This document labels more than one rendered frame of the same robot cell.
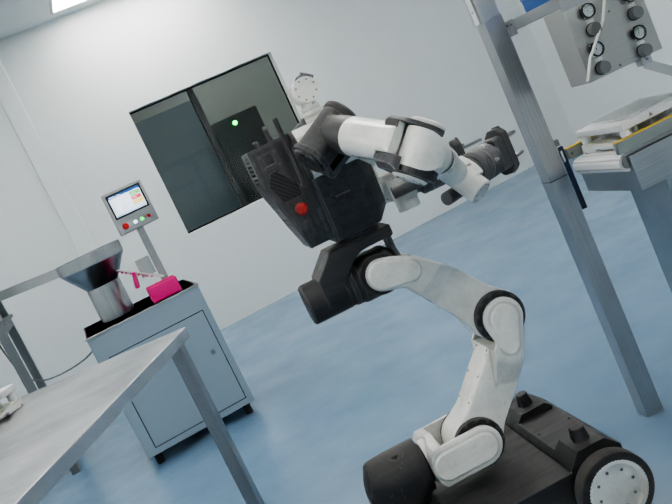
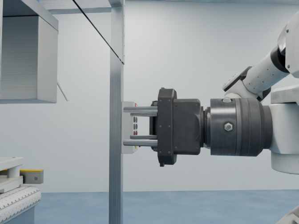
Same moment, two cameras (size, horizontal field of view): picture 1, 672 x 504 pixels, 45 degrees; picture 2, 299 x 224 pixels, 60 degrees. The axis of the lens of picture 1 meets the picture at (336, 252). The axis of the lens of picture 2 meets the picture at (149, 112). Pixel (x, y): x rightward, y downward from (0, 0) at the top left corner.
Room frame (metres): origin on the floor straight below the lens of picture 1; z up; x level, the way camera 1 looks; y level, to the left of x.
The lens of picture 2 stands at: (2.67, -0.36, 0.99)
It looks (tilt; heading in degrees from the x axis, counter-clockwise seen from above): 3 degrees up; 193
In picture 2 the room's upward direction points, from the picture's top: straight up
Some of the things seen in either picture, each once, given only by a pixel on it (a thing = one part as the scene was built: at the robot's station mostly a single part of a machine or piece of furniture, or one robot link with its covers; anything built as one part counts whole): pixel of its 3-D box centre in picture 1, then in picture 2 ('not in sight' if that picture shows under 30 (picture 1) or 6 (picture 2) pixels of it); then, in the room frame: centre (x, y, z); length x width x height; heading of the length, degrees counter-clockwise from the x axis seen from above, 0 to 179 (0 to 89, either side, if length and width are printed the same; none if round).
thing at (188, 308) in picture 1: (169, 368); not in sight; (4.38, 1.10, 0.38); 0.63 x 0.57 x 0.76; 106
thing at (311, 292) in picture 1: (348, 272); not in sight; (2.12, -0.01, 0.85); 0.28 x 0.13 x 0.18; 98
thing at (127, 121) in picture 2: not in sight; (130, 127); (1.36, -0.77, 0.97); 0.17 x 0.06 x 0.26; 8
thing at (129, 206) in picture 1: (145, 238); not in sight; (4.57, 0.94, 1.07); 0.23 x 0.10 x 0.62; 106
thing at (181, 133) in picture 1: (227, 142); not in sight; (7.23, 0.46, 1.43); 1.38 x 0.01 x 1.16; 106
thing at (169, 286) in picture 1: (163, 289); not in sight; (4.23, 0.90, 0.80); 0.16 x 0.12 x 0.09; 106
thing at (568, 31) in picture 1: (602, 32); (7, 63); (2.11, -0.87, 1.14); 0.22 x 0.11 x 0.20; 98
